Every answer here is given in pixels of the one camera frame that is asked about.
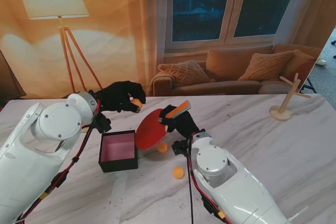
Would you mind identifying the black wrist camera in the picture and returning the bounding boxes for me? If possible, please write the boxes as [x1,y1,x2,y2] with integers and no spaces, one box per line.
[93,112,112,133]
[172,140,190,156]

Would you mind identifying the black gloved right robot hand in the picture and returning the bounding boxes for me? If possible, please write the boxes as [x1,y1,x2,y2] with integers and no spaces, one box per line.
[159,104,205,140]

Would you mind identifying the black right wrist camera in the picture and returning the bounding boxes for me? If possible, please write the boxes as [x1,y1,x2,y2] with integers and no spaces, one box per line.
[172,140,190,156]

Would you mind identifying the wooden mug tree stand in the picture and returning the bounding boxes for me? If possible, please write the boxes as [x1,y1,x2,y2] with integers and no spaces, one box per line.
[270,73,312,122]

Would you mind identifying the red black arm cable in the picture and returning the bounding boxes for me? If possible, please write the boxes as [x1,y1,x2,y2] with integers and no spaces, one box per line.
[185,137,229,224]
[15,100,103,222]

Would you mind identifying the red black right arm cable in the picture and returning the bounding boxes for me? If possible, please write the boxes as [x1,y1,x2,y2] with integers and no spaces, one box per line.
[185,137,229,224]

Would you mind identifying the red black left arm cable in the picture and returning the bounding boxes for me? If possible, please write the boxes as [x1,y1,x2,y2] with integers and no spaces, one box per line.
[15,100,103,222]

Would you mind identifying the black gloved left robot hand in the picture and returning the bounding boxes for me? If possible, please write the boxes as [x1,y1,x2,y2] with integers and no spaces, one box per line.
[93,81,147,113]

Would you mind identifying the red and black ping pong bat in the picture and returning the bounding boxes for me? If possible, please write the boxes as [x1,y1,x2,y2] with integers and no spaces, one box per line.
[135,100,192,151]

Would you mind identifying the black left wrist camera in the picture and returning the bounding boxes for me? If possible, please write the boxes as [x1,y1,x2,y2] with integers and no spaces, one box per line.
[93,112,112,133]

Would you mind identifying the black tripod legs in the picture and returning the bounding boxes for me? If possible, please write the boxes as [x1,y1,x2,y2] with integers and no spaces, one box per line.
[301,77,318,94]

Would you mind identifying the black storage box pink inside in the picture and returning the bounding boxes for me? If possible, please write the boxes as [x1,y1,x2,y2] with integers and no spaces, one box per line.
[98,129,139,174]

